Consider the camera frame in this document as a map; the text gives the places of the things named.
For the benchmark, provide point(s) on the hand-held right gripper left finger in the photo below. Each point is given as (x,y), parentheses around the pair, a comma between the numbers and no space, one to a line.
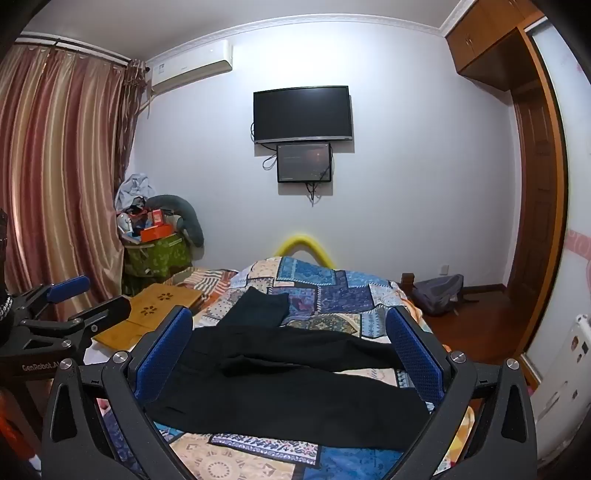
(161,355)

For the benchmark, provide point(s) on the light blue cloth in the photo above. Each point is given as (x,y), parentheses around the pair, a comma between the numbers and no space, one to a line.
(134,189)

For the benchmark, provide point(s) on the wooden door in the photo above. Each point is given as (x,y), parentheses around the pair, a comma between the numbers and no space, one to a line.
(535,207)

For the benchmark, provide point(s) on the yellow foam tube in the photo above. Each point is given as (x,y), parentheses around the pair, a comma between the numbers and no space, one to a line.
(302,241)

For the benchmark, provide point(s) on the black wall television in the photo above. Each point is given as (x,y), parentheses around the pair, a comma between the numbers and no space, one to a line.
(302,113)

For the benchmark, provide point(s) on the white curtain rail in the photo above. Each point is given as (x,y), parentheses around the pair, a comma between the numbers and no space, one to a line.
(74,46)

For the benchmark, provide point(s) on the white appliance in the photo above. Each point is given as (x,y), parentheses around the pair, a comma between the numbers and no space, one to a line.
(563,383)

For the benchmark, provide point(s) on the small black wall monitor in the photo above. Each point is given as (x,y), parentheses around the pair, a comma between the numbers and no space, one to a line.
(304,162)

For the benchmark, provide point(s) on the wooden overhead cabinet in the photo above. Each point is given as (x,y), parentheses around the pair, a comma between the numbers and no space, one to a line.
(489,37)

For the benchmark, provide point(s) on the white wardrobe door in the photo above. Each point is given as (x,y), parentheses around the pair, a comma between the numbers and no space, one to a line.
(572,184)

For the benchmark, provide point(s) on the grey backpack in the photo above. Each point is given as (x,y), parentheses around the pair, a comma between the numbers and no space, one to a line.
(438,293)

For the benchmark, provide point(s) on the wooden bed post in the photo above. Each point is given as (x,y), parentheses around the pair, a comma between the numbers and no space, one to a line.
(407,279)

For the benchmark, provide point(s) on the blue patchwork quilt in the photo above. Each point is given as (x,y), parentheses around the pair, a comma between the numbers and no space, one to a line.
(323,295)

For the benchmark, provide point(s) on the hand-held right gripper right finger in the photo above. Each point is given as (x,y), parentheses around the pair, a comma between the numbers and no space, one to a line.
(415,355)

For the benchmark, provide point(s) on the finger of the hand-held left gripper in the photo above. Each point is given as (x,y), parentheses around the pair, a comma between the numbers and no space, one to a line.
(99,316)
(69,287)

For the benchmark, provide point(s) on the bamboo lap desk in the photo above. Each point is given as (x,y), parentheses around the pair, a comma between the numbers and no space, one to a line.
(152,307)

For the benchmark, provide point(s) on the striped pink curtain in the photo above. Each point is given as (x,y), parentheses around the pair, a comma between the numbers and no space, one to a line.
(55,161)

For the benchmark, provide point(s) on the orange box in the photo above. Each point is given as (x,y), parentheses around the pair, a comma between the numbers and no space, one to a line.
(157,233)

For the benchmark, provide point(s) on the black pants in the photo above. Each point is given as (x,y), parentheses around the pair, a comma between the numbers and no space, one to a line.
(277,374)

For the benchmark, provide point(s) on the small red box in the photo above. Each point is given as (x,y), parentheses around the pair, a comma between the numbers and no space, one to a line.
(157,216)

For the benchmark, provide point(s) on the striped blanket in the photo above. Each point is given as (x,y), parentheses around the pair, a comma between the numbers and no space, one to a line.
(203,279)

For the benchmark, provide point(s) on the white air conditioner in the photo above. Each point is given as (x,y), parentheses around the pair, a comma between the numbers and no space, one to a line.
(189,64)

